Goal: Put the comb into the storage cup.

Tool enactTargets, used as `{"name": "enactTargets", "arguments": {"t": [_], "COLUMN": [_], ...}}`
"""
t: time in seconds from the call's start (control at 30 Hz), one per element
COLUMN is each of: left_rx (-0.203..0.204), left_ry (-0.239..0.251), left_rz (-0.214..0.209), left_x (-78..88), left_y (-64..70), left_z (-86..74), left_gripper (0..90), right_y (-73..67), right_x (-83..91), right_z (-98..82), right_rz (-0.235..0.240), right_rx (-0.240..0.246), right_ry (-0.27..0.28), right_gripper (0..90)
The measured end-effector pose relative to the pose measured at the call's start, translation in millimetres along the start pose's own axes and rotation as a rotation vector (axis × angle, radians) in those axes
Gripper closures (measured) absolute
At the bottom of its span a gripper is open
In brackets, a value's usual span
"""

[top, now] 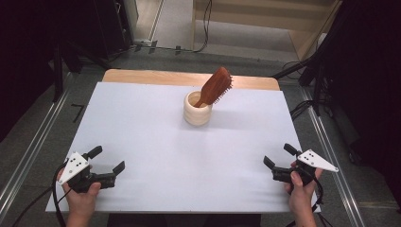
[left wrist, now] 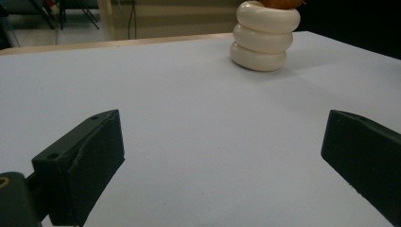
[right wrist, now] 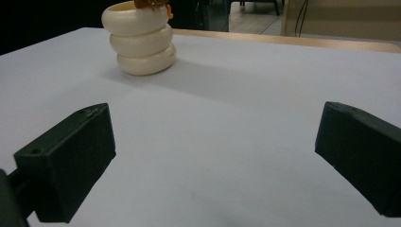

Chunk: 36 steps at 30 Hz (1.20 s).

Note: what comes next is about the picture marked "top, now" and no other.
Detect metal floor rail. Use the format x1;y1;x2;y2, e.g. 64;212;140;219
299;86;367;227
0;74;75;220

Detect black metal stand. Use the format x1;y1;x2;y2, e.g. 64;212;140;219
272;46;330;117
50;39;113;102

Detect black floor cables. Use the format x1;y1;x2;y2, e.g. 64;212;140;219
288;99;316;121

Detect black hanging cable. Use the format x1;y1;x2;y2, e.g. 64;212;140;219
176;0;213;54

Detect brown wooden hairbrush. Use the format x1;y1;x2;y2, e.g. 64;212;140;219
193;66;234;109

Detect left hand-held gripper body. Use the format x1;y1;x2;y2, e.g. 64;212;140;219
58;151;117;194

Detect person's left hand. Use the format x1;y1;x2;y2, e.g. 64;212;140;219
56;166;102;219

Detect person's dark legs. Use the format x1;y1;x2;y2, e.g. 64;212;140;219
106;213;263;227

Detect light wooden furniture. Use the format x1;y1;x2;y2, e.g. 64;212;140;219
191;0;343;61

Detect wooden table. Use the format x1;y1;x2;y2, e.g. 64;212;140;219
101;68;281;92

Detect person's right hand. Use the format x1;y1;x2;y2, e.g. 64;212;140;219
284;160;324;219

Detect left hand-held gripper black cable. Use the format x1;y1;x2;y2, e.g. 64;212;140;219
12;162;69;227

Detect cream ribbed cup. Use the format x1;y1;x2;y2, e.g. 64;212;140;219
183;90;214;127

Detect white board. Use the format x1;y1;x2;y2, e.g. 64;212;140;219
45;81;321;214

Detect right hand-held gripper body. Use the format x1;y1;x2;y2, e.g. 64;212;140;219
271;148;340;187

